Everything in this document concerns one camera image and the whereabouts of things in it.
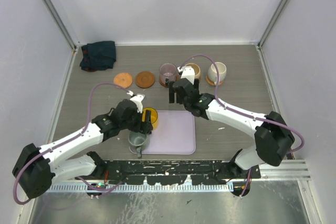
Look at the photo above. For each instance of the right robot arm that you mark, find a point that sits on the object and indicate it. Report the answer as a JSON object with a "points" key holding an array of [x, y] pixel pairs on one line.
{"points": [[272, 139]]}

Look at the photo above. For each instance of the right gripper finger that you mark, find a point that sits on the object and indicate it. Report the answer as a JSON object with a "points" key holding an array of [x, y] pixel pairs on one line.
{"points": [[171, 93], [179, 98]]}

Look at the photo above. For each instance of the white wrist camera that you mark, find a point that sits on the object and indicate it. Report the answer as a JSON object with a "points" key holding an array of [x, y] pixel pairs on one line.
{"points": [[187, 72], [137, 99]]}

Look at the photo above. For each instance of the slotted cable duct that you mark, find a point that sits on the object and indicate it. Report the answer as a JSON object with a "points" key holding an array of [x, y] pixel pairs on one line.
{"points": [[80, 187]]}

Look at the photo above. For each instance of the woven rattan coaster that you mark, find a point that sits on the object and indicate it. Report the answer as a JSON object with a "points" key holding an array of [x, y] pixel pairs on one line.
{"points": [[212, 83], [123, 79]]}

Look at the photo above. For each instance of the purple glass mug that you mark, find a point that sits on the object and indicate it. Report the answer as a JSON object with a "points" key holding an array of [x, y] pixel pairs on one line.
{"points": [[168, 70]]}

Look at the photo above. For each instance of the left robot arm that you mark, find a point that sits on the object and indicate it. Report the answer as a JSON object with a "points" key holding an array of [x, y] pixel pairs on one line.
{"points": [[37, 168]]}

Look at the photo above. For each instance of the brown wooden saucer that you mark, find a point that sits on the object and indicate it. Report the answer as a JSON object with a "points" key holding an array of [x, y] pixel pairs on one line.
{"points": [[145, 79], [165, 81]]}

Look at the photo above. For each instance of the lavender plastic tray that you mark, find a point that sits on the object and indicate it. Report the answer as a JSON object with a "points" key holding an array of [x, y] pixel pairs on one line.
{"points": [[174, 135]]}

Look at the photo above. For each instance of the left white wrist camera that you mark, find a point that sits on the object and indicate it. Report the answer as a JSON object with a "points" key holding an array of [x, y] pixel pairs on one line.
{"points": [[137, 99]]}

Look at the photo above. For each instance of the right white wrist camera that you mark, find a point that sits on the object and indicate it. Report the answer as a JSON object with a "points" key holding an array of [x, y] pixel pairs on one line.
{"points": [[187, 72]]}

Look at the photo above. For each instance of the dark blue folded cloth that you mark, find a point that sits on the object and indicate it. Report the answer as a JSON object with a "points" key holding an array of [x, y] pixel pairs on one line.
{"points": [[98, 56]]}

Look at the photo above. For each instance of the yellow glass mug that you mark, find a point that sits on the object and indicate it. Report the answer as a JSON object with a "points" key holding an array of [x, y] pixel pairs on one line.
{"points": [[154, 117]]}

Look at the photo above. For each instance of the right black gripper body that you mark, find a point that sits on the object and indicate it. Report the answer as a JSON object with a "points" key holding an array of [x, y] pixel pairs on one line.
{"points": [[196, 85]]}

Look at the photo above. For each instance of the beige ceramic mug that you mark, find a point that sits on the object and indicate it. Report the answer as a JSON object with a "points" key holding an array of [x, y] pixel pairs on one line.
{"points": [[196, 68]]}

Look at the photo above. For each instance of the grey-green ceramic mug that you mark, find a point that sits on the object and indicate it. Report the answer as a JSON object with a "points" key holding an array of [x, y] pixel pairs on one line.
{"points": [[138, 142]]}

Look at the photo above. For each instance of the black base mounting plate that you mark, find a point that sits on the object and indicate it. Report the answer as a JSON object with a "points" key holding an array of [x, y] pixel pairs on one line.
{"points": [[168, 172]]}

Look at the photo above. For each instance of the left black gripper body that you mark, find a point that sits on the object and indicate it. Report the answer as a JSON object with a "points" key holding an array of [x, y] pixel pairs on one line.
{"points": [[134, 124]]}

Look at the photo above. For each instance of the white ceramic mug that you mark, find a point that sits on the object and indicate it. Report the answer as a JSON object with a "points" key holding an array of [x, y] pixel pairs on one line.
{"points": [[217, 72]]}

